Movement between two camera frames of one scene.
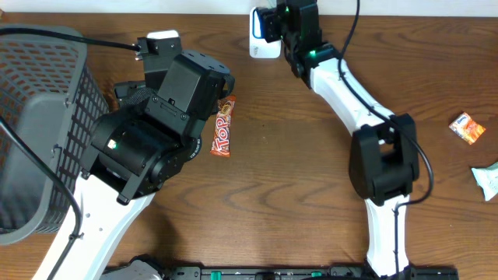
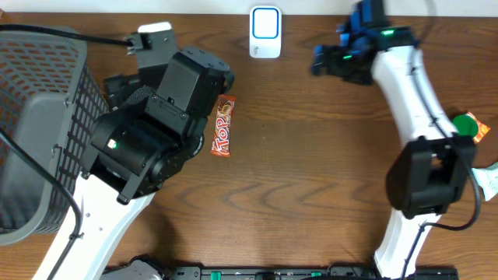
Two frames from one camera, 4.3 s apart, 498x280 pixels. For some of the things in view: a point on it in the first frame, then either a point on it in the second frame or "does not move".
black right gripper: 268,15 -> 331,63
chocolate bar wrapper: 221,141 does not move
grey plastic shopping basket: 50,93 does not move
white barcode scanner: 259,48 does not move
